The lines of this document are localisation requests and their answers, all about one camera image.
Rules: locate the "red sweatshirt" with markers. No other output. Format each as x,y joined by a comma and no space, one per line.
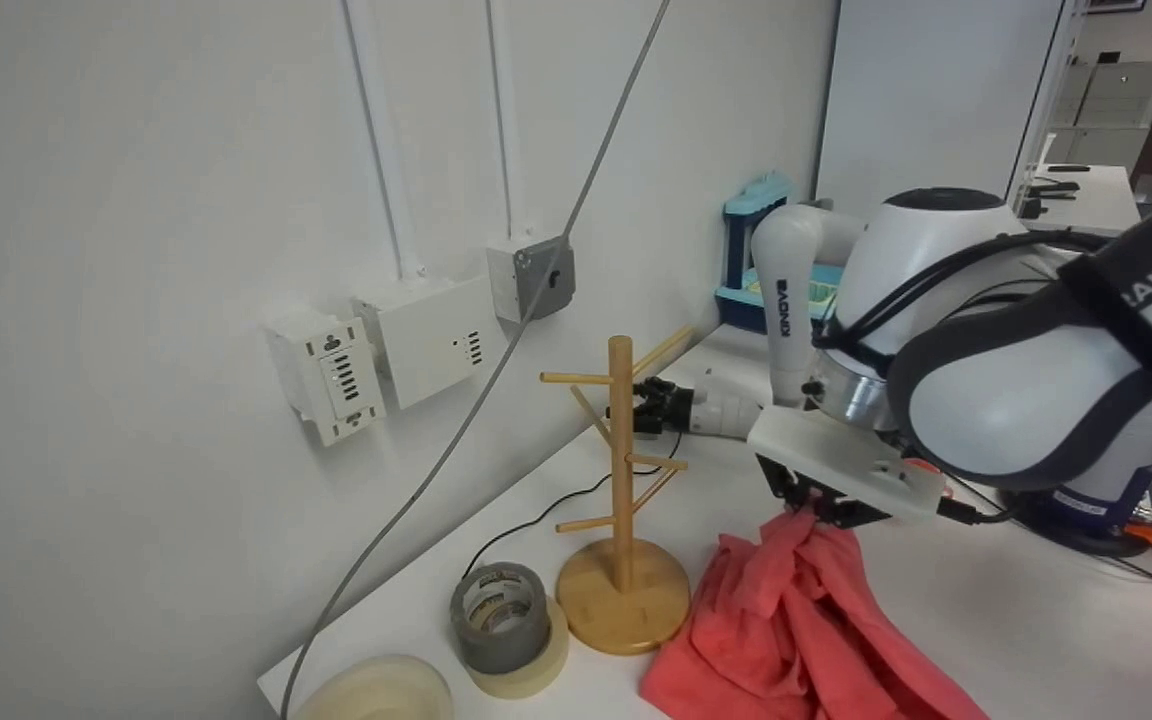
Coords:
791,631

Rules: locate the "wooden mug tree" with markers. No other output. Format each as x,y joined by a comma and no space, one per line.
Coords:
621,593

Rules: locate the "blue plastic rack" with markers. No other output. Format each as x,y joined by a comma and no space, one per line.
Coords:
738,294

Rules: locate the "grey junction box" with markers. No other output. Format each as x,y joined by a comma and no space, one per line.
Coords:
534,277

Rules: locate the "white socket box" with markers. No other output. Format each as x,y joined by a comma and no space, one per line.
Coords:
328,373

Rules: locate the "white background table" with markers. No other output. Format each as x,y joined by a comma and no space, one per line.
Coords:
1068,192

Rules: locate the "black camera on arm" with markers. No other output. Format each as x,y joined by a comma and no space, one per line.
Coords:
660,406

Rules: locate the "white junction box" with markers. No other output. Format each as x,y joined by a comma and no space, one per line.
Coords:
431,335

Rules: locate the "grey duct tape roll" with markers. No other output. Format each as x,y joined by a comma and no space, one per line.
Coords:
501,619

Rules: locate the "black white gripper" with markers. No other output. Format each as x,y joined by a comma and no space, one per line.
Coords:
846,472

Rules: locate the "beige masking tape roll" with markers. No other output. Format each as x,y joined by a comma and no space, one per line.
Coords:
529,669

